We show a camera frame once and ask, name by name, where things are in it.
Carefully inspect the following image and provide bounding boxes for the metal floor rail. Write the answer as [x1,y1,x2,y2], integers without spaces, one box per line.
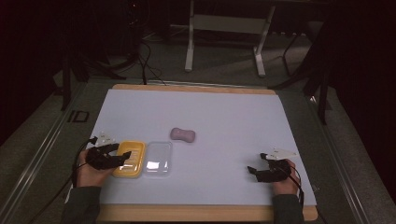
[0,82,89,224]
[306,92,372,224]

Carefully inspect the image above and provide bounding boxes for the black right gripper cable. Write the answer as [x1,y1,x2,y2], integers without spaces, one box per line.
[277,163,306,209]

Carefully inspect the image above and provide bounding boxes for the white metal stand frame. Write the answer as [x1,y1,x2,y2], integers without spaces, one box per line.
[169,0,276,78]

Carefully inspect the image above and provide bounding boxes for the white table mat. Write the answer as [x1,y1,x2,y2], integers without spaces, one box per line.
[66,88,318,206]

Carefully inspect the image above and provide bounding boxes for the person's right hand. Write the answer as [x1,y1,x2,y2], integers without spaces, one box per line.
[272,159,301,197]

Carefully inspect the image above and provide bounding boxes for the clear plastic lid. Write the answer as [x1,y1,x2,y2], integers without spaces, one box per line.
[143,141,174,177]

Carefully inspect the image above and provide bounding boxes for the yellow soap dish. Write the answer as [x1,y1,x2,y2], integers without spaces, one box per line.
[111,140,147,179]

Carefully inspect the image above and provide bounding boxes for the black floor cables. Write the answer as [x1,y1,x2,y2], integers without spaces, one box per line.
[135,38,168,87]

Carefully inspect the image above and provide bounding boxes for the black metal stand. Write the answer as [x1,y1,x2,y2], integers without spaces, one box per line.
[302,69,332,126]

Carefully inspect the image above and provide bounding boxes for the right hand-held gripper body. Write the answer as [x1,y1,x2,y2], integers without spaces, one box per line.
[255,147,299,183]

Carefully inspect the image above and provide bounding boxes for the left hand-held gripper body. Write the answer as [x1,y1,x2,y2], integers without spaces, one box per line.
[85,132,125,171]

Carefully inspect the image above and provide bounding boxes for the person's left hand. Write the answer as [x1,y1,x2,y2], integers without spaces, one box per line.
[75,148,117,189]

